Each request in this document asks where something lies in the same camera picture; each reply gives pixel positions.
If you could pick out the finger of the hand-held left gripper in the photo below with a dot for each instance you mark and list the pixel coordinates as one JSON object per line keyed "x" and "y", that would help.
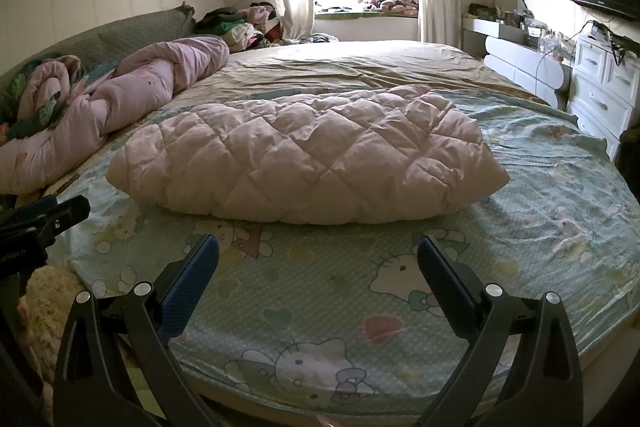
{"x": 70, "y": 213}
{"x": 35, "y": 208}

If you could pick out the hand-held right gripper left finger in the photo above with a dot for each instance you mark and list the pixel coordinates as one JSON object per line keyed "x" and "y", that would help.
{"x": 190, "y": 279}

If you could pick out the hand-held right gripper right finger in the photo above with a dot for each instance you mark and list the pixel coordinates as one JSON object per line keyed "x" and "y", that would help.
{"x": 446, "y": 279}

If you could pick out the pink quilted coat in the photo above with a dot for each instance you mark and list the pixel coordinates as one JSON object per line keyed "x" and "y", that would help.
{"x": 310, "y": 157}

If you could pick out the pile of mixed clothes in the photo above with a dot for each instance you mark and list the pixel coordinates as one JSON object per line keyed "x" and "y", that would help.
{"x": 240, "y": 29}

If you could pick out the heap of clothes on sill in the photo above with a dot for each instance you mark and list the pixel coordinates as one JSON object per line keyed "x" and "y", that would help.
{"x": 390, "y": 2}

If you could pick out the beige plush toy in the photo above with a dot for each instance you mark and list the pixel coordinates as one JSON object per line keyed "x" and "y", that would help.
{"x": 45, "y": 307}

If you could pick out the green cartoon print bed sheet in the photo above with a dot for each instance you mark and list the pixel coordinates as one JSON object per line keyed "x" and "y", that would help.
{"x": 350, "y": 307}

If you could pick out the pink rolled duvet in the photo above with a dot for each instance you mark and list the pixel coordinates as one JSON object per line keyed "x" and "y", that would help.
{"x": 140, "y": 87}

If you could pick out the grey padded headboard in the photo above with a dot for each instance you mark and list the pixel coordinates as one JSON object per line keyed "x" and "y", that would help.
{"x": 125, "y": 32}

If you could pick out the dark object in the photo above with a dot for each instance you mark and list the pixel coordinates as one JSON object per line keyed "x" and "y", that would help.
{"x": 630, "y": 157}

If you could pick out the white dressing table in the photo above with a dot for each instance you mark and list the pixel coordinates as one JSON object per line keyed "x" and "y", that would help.
{"x": 515, "y": 62}

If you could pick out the beige bed sheet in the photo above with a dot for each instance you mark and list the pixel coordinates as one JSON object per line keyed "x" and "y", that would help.
{"x": 350, "y": 67}

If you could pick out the white chest of drawers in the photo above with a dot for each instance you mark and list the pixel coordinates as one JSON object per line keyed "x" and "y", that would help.
{"x": 600, "y": 87}

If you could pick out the clutter of toiletries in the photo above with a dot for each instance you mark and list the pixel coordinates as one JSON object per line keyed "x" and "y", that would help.
{"x": 540, "y": 34}

